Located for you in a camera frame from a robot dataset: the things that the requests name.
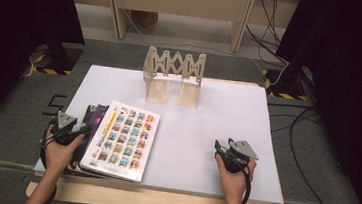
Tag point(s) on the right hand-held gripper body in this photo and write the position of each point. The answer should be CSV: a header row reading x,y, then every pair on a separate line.
x,y
239,154

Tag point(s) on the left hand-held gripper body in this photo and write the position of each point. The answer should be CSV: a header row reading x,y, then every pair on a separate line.
x,y
66,121

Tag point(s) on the purple book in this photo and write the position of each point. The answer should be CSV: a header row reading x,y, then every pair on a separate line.
x,y
100,117

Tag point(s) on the white book with picture grid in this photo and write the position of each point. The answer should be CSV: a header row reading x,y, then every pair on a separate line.
x,y
121,140

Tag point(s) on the beige expandable book rack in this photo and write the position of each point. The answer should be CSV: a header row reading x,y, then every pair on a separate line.
x,y
175,68

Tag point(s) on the person's right hand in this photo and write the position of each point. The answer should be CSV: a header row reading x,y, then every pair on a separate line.
x,y
234,184

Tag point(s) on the person's left hand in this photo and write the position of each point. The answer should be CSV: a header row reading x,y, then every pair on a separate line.
x,y
60,154

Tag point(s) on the black stand base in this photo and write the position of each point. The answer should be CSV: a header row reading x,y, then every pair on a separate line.
x,y
288,83
66,59

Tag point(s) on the black curtain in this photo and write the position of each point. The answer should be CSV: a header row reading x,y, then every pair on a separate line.
x,y
355,82
15,32

